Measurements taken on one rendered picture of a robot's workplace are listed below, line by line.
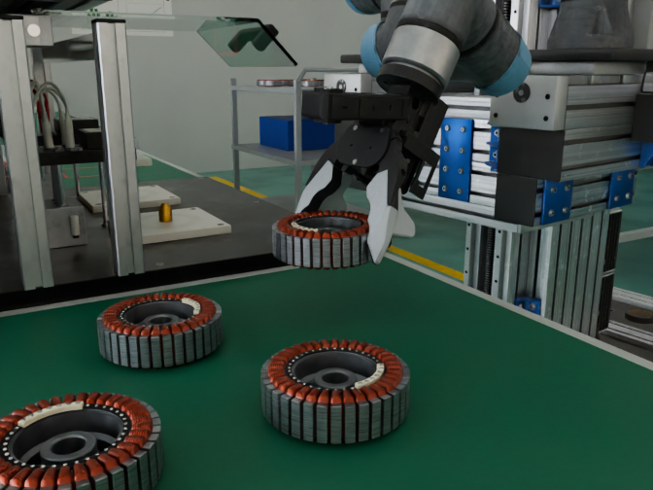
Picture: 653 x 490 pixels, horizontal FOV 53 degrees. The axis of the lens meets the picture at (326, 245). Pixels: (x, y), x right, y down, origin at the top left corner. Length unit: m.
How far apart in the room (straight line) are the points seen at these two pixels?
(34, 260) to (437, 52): 0.48
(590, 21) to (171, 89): 5.52
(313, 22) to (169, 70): 1.63
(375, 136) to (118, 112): 0.29
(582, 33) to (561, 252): 0.56
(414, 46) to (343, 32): 6.63
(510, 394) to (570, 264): 1.14
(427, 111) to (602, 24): 0.64
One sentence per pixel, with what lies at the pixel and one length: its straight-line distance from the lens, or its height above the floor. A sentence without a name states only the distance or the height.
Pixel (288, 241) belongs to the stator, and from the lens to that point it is 0.62.
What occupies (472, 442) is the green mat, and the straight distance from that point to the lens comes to 0.48.
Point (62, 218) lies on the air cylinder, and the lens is 0.93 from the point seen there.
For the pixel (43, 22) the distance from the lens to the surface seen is 0.82.
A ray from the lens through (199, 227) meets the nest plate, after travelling 0.95.
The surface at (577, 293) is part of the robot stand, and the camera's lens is 1.74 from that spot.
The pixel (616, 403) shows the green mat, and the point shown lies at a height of 0.75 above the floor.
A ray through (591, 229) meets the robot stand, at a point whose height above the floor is 0.62.
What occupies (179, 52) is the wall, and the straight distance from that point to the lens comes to 6.57.
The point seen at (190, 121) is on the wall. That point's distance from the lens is 6.61.
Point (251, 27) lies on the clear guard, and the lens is 0.92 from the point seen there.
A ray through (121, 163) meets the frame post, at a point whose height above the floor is 0.90.
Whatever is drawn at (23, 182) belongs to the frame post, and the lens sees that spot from 0.76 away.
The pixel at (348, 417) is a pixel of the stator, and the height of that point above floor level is 0.77.
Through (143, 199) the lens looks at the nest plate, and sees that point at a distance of 1.18.
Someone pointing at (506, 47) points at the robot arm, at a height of 1.03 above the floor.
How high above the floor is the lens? 1.00
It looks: 15 degrees down
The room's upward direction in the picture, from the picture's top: straight up
